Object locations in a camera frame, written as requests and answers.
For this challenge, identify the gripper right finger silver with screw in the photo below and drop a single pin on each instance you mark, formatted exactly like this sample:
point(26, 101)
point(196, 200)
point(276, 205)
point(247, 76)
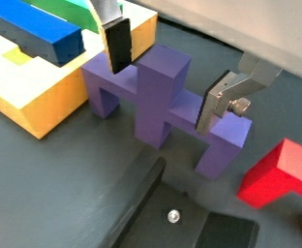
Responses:
point(225, 94)

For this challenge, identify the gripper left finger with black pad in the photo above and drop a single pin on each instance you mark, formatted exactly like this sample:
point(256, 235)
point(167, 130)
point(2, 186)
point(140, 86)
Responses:
point(118, 38)

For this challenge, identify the purple cross-shaped block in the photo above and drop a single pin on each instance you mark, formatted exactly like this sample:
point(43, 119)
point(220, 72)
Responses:
point(152, 84)

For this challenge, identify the green block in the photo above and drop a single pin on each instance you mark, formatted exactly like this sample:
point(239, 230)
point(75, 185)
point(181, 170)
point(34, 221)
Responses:
point(87, 13)

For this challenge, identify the blue block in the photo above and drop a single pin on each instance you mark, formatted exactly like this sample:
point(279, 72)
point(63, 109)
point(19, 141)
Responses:
point(42, 34)

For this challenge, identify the red stepped block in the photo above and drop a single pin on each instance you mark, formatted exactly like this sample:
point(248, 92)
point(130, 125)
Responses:
point(275, 176)

